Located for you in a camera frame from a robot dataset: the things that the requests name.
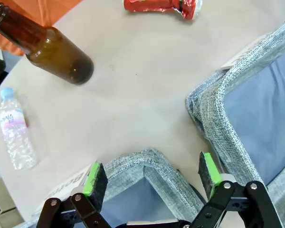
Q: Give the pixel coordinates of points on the person in orange hoodie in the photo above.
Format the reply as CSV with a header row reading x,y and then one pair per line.
x,y
50,12

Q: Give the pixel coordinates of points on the white Plastic label sign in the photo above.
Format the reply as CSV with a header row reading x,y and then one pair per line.
x,y
247,52

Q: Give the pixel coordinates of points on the grey fabric basket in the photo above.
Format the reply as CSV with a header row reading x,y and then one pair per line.
x,y
161,171
218,118

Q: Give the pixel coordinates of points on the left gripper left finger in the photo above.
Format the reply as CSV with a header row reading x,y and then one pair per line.
x,y
95,187

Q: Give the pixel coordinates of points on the crushed red can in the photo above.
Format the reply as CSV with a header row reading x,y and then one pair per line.
x,y
156,6

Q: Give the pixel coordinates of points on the white Bottle label sign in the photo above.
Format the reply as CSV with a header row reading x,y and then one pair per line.
x,y
71,183

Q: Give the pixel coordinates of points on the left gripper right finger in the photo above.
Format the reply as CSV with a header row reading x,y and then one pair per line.
x,y
210,175

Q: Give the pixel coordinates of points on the wide dark brown glass bottle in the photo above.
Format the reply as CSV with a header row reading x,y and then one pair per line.
x,y
61,57

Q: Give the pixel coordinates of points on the small water bottle pink label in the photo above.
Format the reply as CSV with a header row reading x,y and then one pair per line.
x,y
14,133

